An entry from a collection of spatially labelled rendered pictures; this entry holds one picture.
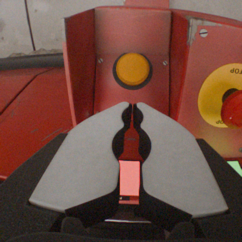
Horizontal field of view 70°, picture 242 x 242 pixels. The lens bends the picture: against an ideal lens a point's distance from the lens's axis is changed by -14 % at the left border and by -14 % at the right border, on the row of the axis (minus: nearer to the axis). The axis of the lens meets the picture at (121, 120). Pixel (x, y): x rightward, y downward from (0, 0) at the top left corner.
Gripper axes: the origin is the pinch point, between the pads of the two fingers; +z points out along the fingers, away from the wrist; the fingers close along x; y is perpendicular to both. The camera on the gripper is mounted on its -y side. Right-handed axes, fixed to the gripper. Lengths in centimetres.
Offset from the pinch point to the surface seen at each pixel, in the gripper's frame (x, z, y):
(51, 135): -16.6, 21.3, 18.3
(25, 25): -55, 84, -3
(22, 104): -30.3, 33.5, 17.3
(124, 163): -0.6, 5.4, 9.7
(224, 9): 43, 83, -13
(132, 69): -0.1, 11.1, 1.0
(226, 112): 8.0, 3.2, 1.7
